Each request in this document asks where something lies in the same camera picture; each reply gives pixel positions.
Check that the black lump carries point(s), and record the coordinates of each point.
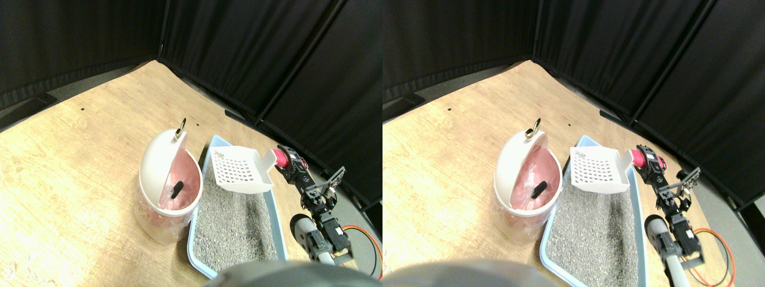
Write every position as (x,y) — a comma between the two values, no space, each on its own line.
(177,190)
(538,189)

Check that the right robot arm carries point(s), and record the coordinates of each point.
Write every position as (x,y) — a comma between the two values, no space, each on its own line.
(334,236)
(687,239)

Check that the black curtain stand foot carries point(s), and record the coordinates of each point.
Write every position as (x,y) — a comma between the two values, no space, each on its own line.
(406,101)
(239,115)
(614,115)
(36,103)

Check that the blue litter tray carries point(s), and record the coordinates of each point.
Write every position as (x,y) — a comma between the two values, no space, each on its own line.
(591,239)
(233,233)

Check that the black curtain stand pole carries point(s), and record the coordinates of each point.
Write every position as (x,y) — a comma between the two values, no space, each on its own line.
(165,28)
(302,61)
(537,28)
(675,60)

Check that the white bin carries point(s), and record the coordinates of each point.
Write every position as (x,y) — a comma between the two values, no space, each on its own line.
(155,164)
(511,164)

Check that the black bracket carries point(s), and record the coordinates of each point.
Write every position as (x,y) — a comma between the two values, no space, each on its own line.
(334,177)
(690,177)

